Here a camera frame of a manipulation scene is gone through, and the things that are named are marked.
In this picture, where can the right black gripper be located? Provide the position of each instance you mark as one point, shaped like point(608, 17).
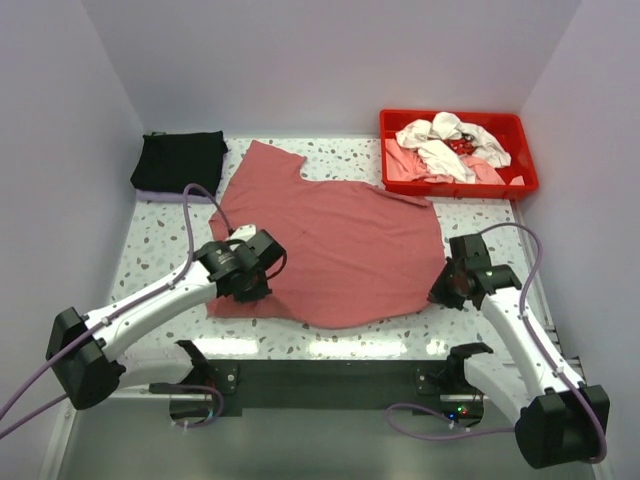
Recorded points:
point(438, 293)

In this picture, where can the red plastic bin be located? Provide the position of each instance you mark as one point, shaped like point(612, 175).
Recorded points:
point(520, 177)

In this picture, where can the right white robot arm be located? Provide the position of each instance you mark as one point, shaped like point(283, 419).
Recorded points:
point(557, 416)

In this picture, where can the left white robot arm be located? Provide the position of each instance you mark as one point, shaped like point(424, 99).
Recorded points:
point(88, 353)

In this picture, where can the light pink t shirt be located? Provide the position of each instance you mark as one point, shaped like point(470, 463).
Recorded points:
point(406, 165)

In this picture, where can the folded black t shirt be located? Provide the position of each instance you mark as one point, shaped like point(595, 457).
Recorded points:
point(170, 162)

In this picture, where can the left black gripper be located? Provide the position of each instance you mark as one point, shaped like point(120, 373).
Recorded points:
point(257, 293)

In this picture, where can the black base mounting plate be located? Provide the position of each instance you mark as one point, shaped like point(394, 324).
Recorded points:
point(230, 387)

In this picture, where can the white t shirt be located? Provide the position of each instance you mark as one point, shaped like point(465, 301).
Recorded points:
point(441, 140)

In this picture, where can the folded lavender t shirt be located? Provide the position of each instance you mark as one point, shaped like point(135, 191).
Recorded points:
point(170, 197)

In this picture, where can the dusty pink t shirt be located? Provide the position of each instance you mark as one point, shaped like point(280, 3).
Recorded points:
point(356, 253)

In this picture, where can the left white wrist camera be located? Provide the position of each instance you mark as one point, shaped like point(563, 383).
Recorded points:
point(242, 234)

